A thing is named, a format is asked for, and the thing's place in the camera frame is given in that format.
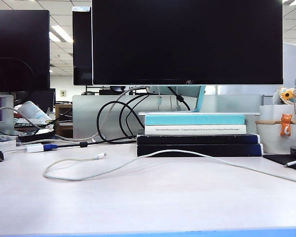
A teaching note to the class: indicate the black monitor with white sticker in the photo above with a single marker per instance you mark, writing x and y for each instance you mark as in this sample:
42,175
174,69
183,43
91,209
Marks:
82,44

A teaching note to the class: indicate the teal book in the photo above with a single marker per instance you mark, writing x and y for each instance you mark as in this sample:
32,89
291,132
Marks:
195,120

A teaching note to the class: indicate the white video adapter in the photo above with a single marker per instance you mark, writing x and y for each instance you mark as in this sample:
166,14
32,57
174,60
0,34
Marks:
34,148

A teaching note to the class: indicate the small dark monitor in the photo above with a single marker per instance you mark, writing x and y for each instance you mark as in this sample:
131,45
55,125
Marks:
42,98

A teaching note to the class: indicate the teal white monitor stand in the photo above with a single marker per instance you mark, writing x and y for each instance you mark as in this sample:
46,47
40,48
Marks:
199,98

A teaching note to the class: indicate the wide black computer monitor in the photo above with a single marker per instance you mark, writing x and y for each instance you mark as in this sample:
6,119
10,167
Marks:
17,49

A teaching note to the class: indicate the white box stack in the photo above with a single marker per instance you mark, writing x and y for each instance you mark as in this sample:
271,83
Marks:
5,146

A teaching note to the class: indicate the orange cat figurine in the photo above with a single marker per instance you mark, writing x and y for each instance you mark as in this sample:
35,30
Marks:
286,126

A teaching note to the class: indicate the white square container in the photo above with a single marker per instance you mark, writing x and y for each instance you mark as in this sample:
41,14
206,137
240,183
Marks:
269,112

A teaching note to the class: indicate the black hardcover book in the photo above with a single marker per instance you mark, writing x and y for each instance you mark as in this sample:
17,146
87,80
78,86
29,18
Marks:
199,148
197,139

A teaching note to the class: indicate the white cup with wooden lid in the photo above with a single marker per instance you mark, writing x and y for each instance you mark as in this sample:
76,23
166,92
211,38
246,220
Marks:
271,138

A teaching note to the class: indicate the white book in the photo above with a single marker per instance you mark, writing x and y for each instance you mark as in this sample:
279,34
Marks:
195,130

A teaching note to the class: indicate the black tray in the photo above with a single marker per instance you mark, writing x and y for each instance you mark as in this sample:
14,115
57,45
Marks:
37,135

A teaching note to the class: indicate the large black AOC monitor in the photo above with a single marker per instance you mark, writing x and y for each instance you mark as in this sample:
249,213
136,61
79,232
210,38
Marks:
187,42

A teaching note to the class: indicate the rolled white booklet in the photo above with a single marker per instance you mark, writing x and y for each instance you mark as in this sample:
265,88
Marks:
33,110

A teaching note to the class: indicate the stack of magazines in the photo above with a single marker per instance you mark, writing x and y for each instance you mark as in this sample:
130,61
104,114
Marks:
27,123

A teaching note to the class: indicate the black mouse pad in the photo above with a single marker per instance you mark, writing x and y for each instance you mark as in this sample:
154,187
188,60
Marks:
276,158

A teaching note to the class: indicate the plush toy with sunflower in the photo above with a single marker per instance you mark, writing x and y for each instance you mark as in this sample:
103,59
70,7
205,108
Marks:
286,95

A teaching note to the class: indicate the silver display with purple screen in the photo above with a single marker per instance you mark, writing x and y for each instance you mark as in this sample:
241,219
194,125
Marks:
2,111

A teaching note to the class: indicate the brown wooden cabinet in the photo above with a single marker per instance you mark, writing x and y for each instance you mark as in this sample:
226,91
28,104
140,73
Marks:
62,126

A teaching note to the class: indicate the white partition panel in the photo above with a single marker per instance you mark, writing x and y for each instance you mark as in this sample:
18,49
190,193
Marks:
291,64

